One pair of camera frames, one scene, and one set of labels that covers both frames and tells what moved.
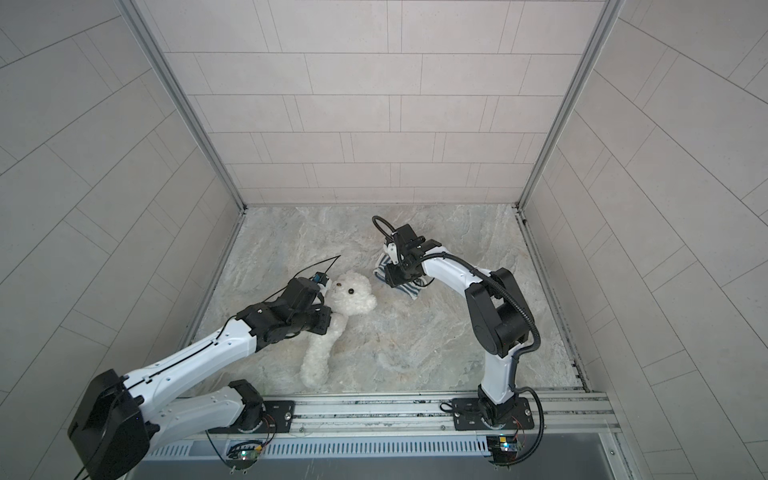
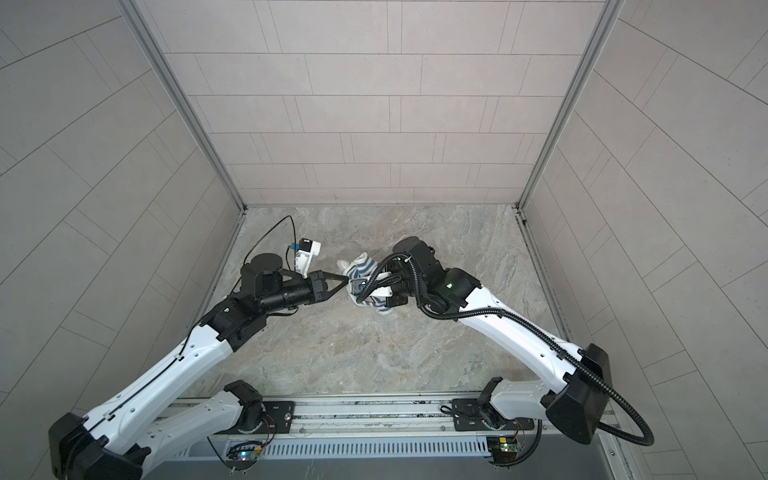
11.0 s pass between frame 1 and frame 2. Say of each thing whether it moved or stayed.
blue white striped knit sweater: moved
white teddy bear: moved
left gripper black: moved
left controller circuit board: stayed
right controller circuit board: stayed
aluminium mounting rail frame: stayed
